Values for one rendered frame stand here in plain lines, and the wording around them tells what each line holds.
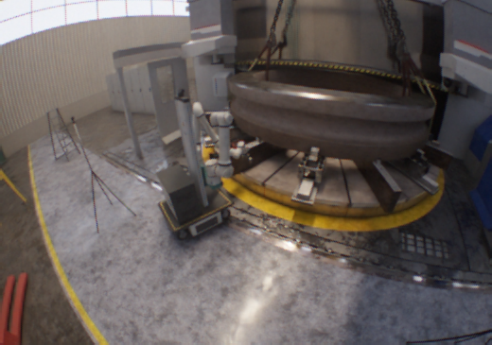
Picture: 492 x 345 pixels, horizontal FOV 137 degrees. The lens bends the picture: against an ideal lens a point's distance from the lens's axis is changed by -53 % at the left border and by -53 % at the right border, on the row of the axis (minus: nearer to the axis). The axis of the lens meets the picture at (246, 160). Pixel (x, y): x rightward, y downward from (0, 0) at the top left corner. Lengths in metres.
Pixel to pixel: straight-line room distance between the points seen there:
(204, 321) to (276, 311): 0.74
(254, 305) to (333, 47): 5.86
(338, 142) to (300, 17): 4.18
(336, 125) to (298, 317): 2.54
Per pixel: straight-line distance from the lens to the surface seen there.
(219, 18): 5.75
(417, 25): 6.30
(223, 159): 2.27
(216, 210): 2.76
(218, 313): 2.34
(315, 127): 3.17
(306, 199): 2.81
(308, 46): 6.18
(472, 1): 5.46
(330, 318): 2.38
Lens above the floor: 2.20
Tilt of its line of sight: 30 degrees down
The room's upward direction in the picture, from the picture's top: 3 degrees counter-clockwise
